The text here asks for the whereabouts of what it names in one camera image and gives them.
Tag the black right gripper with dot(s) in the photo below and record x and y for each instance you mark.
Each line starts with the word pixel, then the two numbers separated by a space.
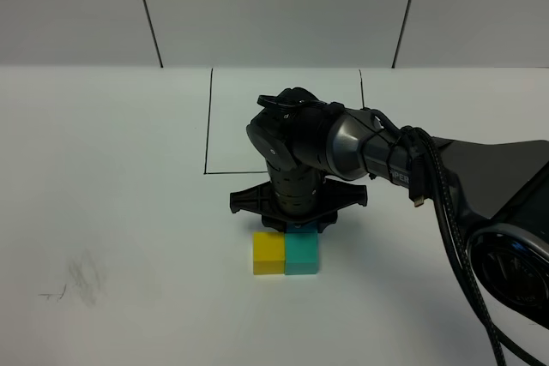
pixel 298 198

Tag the blue cube block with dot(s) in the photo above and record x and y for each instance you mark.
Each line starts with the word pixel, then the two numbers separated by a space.
pixel 311 227

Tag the green cube block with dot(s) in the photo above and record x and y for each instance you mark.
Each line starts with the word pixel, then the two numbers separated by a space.
pixel 301 253

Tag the yellow cube block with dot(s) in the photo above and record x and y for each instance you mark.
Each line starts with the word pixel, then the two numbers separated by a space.
pixel 269 253

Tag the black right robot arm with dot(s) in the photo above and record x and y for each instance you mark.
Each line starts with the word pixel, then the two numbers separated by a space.
pixel 316 151

